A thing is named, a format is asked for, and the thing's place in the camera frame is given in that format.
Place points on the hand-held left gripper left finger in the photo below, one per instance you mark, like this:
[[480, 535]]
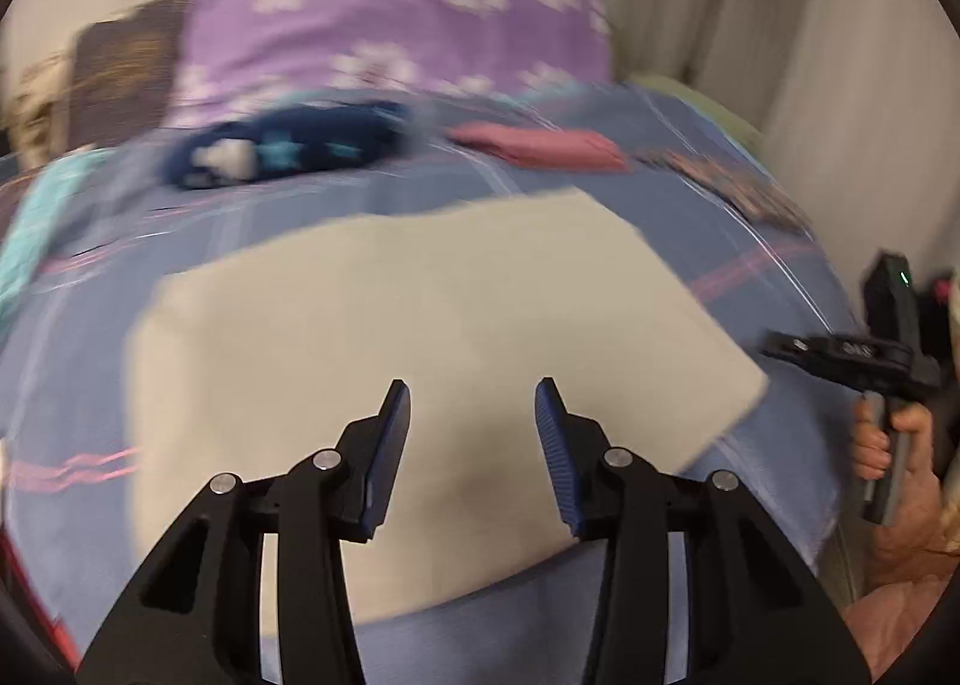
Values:
[[390, 460]]

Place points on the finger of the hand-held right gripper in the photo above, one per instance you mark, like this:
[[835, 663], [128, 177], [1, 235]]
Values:
[[799, 351]]

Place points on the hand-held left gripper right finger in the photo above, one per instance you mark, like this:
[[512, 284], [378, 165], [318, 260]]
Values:
[[555, 460]]

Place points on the beige long-sleeved shirt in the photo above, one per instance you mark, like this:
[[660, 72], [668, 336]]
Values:
[[420, 295]]

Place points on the person's right forearm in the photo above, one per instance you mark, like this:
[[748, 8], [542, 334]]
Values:
[[892, 625]]

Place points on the person's right hand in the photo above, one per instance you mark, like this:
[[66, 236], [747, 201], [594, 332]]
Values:
[[919, 497]]

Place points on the blue plaid bed sheet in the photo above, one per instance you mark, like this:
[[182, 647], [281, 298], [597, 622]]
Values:
[[712, 280]]

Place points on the small floral patterned cloth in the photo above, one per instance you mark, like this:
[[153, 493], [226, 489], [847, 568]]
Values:
[[735, 190]]

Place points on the white pleated curtain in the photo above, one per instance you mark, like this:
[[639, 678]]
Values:
[[840, 93]]

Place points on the light green pillow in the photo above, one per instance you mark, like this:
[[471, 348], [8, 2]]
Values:
[[697, 96]]

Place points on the pink folded garment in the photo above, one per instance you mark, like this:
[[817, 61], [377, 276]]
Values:
[[540, 141]]

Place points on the navy star-print folded blanket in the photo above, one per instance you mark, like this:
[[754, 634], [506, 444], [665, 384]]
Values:
[[330, 130]]

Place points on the teal deer-print quilt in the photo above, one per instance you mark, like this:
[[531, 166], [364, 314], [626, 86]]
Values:
[[37, 220]]

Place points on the purple floral pillow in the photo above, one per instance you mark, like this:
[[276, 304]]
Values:
[[375, 18]]

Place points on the dark tree-print cushion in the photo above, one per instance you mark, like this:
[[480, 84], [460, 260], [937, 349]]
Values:
[[120, 78]]

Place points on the beige knit garment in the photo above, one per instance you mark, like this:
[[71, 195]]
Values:
[[41, 108]]

